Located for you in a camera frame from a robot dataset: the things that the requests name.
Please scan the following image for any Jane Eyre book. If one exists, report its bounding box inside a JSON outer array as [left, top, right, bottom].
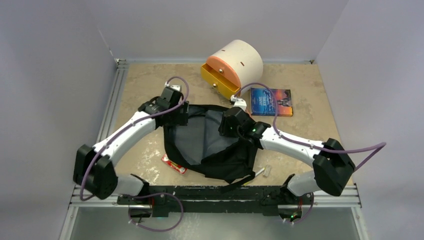
[[250, 88, 294, 117]]

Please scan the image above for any black student backpack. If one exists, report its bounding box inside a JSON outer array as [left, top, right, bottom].
[[163, 104, 258, 193]]

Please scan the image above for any red sticker package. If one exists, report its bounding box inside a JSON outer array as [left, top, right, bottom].
[[161, 154, 188, 175]]

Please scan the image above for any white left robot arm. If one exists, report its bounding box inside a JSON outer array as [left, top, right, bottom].
[[73, 83, 188, 205]]

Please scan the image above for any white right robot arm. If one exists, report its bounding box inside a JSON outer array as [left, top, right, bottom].
[[219, 107, 356, 204]]

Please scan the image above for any yellow white marker pen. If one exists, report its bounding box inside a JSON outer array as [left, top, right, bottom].
[[243, 167, 266, 186]]

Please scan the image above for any grey marker cap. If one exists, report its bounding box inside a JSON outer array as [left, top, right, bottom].
[[263, 165, 272, 178]]

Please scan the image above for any cream cylindrical drawer box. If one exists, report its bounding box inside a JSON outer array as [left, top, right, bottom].
[[205, 39, 264, 95]]

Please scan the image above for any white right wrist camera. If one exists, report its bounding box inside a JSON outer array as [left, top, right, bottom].
[[230, 95, 247, 111]]

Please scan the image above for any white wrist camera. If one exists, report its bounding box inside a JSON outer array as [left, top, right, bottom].
[[165, 83, 182, 92], [230, 95, 247, 111]]

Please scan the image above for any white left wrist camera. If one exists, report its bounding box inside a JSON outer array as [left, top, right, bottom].
[[165, 83, 182, 92]]

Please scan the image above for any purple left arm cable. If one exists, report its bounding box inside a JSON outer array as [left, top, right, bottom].
[[78, 76, 190, 233]]

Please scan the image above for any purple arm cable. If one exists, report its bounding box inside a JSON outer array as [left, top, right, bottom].
[[78, 76, 190, 233], [238, 82, 387, 226]]

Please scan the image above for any aluminium table frame rail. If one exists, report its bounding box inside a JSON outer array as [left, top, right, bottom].
[[59, 59, 130, 240]]

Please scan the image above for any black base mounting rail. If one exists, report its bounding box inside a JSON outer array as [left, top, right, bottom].
[[117, 185, 313, 218]]

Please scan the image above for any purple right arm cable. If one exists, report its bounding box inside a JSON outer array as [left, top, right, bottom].
[[238, 82, 387, 226]]

